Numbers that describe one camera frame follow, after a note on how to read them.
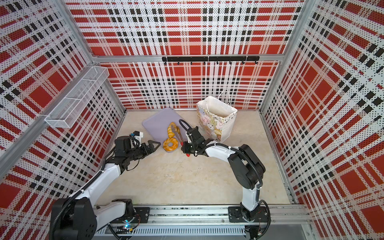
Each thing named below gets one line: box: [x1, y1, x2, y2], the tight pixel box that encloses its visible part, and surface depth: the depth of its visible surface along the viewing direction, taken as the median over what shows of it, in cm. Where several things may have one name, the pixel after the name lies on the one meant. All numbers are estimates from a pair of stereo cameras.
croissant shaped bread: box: [167, 121, 181, 138], surface depth 105 cm
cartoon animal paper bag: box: [196, 90, 238, 143], surface depth 93 cm
